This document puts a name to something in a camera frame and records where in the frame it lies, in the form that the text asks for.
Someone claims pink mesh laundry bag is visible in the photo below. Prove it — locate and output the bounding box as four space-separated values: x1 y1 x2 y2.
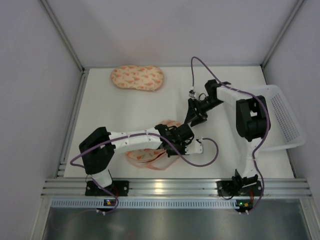
124 119 186 172
110 65 165 92

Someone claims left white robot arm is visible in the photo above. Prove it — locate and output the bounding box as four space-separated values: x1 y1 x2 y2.
79 124 195 188

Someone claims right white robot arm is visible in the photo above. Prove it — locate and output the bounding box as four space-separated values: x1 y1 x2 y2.
184 79 271 176

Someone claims white plastic basket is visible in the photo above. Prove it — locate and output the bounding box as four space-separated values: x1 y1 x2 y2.
245 85 306 152

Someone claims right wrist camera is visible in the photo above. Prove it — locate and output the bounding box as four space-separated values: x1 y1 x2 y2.
188 86 197 99

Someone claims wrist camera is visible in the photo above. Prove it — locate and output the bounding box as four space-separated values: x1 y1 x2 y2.
188 86 197 99
185 138 204 155

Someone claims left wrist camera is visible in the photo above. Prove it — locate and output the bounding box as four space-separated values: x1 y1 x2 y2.
185 138 204 155

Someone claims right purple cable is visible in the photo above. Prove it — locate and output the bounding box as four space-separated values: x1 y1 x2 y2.
190 56 271 213

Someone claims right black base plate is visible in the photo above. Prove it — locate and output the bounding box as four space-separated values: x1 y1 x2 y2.
216 180 262 198

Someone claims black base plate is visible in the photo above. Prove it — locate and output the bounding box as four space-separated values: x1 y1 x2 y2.
216 180 262 198
84 180 129 197

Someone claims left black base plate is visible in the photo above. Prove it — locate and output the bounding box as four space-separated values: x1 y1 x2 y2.
84 180 129 197

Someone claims aluminium mounting rail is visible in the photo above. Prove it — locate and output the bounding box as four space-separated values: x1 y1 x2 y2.
40 178 312 199

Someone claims perforated cable duct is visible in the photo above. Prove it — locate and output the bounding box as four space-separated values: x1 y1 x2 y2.
51 198 251 210

